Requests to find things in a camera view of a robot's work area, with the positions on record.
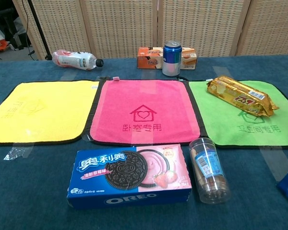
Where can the gold foil snack pack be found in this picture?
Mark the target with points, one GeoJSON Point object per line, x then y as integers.
{"type": "Point", "coordinates": [242, 95]}

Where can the pink cloth mat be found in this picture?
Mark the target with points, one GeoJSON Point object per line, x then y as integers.
{"type": "Point", "coordinates": [144, 112]}

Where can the orange wafer box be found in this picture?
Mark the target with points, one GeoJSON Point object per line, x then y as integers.
{"type": "Point", "coordinates": [148, 58]}

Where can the blue Oreo cookie box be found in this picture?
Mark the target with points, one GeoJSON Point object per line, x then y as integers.
{"type": "Point", "coordinates": [129, 175]}

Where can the blue and silver drink can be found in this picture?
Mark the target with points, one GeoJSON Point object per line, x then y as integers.
{"type": "Point", "coordinates": [172, 58]}

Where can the green cloth mat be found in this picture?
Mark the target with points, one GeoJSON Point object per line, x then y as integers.
{"type": "Point", "coordinates": [230, 127]}

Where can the clear plastic snack cup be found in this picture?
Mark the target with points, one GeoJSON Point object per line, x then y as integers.
{"type": "Point", "coordinates": [210, 172]}

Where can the wicker folding screen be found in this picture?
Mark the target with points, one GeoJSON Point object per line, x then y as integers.
{"type": "Point", "coordinates": [144, 26]}

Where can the clear plastic drink bottle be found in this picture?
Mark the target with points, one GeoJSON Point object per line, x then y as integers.
{"type": "Point", "coordinates": [74, 60]}

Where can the yellow cloth mat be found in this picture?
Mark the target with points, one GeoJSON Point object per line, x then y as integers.
{"type": "Point", "coordinates": [45, 112]}

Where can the black tripod stand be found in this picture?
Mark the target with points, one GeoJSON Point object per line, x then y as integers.
{"type": "Point", "coordinates": [39, 28]}

